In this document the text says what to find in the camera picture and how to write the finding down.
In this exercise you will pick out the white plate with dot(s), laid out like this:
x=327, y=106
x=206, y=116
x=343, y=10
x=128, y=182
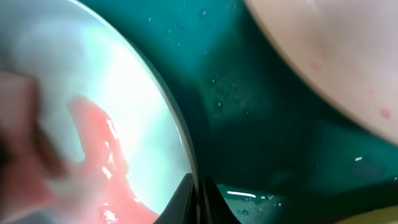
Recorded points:
x=345, y=50

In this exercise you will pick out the yellow-green plate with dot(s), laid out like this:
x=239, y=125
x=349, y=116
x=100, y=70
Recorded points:
x=388, y=215

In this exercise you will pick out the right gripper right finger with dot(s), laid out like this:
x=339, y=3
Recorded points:
x=213, y=208

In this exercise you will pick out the light blue plate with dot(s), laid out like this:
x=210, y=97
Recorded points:
x=106, y=113

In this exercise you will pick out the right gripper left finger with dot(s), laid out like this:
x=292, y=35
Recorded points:
x=182, y=208

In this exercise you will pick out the teal plastic tray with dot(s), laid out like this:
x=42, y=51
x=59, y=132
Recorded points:
x=278, y=152

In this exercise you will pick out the green and orange sponge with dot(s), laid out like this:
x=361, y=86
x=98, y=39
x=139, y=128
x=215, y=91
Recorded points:
x=27, y=157

